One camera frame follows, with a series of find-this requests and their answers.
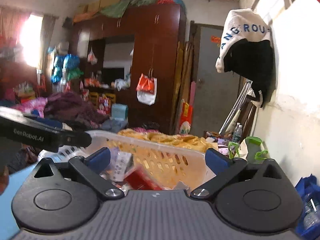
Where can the wooden boards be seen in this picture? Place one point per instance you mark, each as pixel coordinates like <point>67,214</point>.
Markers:
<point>183,80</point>

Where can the grey curtain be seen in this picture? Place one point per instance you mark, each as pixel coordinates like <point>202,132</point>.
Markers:
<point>48,40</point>

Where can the green cloth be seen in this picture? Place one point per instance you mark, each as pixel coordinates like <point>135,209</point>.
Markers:
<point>120,8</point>

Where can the red gold bag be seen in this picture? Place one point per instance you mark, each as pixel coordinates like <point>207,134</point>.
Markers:
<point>185,120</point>

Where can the teal box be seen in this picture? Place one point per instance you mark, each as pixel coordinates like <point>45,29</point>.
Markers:
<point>120,111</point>

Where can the white plastic bag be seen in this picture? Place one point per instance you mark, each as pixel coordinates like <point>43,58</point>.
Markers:
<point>122,84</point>

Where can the dark brown wooden wardrobe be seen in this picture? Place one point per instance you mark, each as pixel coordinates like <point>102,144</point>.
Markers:
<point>155,55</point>

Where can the red white shopping bag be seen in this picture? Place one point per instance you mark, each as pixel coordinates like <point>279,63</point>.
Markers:
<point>147,96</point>

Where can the white printed packet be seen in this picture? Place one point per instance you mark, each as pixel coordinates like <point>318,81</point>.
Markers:
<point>122,165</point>

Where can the black television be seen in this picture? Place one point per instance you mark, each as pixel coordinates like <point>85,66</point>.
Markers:
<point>113,75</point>

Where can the metal crutches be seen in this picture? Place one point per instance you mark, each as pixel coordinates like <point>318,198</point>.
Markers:
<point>233,110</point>

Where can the blue tote bag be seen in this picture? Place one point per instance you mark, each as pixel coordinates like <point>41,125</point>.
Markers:
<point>303,185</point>

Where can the red door sticker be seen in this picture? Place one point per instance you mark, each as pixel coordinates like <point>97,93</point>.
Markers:
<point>216,39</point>

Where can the pink plastic bag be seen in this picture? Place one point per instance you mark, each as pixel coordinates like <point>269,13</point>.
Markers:
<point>92,57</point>

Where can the grey door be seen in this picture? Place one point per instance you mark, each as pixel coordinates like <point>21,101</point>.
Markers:
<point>210,85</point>

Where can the bright window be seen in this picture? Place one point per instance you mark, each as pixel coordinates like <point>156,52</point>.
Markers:
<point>31,42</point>

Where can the pink curtain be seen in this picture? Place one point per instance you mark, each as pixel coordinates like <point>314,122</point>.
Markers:
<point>12,22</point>

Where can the red and blue bag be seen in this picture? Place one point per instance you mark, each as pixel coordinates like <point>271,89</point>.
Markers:
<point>172,0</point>

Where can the red box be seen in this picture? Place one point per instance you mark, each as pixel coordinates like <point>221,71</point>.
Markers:
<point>145,180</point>

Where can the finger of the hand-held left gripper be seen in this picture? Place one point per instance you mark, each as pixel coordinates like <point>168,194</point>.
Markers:
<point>75,140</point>

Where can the pile of dark clothes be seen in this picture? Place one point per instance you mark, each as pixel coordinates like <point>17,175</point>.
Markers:
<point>70,107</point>

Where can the green white bag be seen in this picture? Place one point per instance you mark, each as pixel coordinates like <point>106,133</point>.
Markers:
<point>252,147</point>

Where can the blue green bags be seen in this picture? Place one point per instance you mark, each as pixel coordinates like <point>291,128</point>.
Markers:
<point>66,67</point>

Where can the plastic water bottle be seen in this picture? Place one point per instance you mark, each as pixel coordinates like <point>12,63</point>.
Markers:
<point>236,132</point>

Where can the orange yellow blanket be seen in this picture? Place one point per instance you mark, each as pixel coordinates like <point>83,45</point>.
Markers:
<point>175,138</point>

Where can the clear plastic basket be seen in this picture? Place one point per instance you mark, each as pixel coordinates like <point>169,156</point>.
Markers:
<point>162,160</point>

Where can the grey cloth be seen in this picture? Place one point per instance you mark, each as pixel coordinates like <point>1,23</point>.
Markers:
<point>113,125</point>

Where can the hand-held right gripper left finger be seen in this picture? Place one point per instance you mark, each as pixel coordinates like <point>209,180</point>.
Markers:
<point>100,158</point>

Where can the white and black jacket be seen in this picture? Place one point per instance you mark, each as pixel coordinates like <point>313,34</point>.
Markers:
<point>240,20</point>

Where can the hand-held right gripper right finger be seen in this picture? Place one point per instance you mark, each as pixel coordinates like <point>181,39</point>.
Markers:
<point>217,160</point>

